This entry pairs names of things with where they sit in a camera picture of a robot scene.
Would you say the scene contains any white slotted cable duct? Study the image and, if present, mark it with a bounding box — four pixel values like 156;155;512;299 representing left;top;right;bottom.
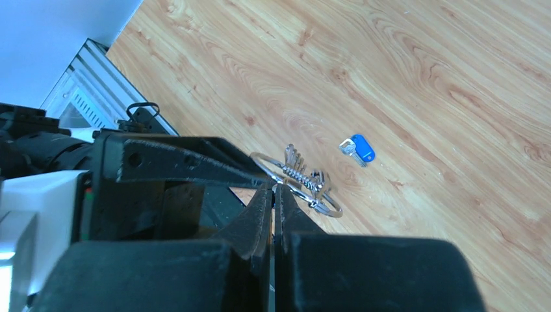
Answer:
69;90;111;128

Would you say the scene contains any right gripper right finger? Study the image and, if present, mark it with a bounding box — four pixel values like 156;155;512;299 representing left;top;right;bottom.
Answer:
274;185;485;311

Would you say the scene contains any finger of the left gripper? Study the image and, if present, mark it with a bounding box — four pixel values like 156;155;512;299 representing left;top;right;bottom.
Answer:
116;137;271;189

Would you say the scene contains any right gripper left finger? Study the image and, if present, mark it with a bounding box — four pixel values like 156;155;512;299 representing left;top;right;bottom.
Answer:
32;184;273;311

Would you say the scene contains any blue-capped key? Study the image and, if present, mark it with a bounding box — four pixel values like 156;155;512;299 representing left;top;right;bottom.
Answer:
339;134;376;168

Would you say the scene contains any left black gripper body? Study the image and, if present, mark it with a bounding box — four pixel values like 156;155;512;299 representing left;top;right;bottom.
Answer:
71;131;255;244

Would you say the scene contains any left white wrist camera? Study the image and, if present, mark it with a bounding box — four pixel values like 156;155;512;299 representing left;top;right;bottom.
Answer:
1;170;87;311

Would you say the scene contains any silver keyring with keys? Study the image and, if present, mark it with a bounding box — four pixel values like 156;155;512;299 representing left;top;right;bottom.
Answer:
250;144;343;218

